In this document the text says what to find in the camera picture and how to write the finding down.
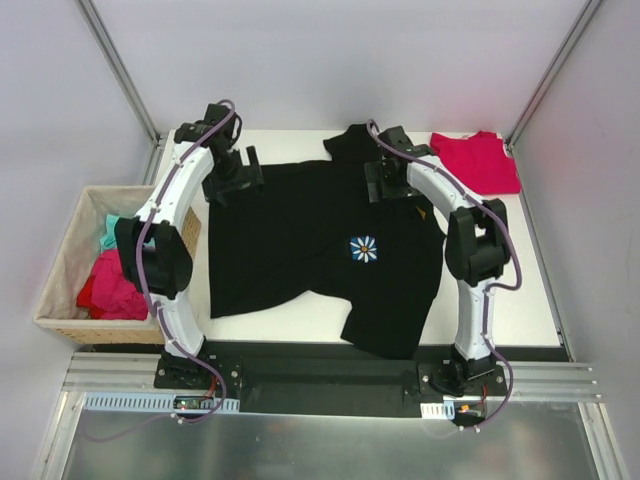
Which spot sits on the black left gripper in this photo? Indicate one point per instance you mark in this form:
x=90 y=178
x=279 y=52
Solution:
x=234 y=181

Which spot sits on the folded red t-shirt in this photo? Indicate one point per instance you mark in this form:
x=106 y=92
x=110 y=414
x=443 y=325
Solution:
x=479 y=161

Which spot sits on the red t-shirt in basket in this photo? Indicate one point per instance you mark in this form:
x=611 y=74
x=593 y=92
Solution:
x=108 y=295

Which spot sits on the left white cable duct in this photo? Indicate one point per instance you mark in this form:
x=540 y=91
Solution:
x=158 y=403

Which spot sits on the right white cable duct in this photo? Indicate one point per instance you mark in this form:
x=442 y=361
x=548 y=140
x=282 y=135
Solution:
x=450 y=410

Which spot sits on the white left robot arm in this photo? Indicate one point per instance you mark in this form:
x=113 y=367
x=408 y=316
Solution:
x=153 y=254

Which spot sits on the left aluminium frame post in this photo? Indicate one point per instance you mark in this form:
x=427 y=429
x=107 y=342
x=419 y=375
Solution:
x=109 y=50

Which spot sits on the aluminium front rail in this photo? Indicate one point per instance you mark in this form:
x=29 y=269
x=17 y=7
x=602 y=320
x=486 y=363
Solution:
x=534 y=380

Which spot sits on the right aluminium frame post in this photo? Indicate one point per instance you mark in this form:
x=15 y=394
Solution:
x=571 y=40

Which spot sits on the aluminium frame post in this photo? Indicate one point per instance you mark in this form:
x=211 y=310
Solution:
x=571 y=40
x=109 y=50

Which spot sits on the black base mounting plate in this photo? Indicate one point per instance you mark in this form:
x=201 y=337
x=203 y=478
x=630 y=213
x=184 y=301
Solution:
x=311 y=379

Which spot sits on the white cable duct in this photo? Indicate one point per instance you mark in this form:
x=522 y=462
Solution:
x=158 y=403
x=450 y=410

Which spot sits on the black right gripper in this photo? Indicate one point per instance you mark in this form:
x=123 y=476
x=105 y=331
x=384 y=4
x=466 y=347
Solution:
x=386 y=185

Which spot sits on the teal t-shirt in basket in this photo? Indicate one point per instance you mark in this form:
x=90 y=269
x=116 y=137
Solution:
x=108 y=240

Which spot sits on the black flower print t-shirt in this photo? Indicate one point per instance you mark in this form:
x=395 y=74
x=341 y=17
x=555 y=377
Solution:
x=312 y=227

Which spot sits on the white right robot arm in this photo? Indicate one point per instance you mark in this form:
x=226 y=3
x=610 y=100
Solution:
x=477 y=245

